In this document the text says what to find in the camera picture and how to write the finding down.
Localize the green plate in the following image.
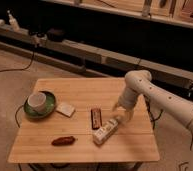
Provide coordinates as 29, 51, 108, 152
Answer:
23, 91, 56, 119

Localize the wooden table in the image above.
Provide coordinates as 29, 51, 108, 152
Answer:
8, 78, 160, 163

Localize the reddish brown sausage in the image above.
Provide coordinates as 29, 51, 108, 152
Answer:
51, 136, 75, 146

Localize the black cable on floor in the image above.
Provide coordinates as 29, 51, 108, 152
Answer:
0, 45, 37, 76

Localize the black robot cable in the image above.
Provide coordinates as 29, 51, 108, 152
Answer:
143, 94, 165, 128

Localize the black device on ledge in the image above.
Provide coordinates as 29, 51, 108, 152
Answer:
46, 28, 65, 42

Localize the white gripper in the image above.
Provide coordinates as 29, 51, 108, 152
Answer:
112, 96, 137, 122

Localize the white cup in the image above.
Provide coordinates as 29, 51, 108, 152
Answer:
28, 92, 46, 113

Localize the black cable under table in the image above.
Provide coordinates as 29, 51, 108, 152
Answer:
14, 104, 26, 129

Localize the white plastic bottle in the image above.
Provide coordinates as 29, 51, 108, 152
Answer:
93, 118, 119, 145

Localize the brown chocolate bar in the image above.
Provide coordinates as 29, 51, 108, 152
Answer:
91, 108, 102, 130

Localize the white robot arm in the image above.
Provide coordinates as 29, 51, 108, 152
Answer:
113, 70, 193, 171

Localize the white spray bottle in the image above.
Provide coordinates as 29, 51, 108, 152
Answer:
7, 11, 20, 31

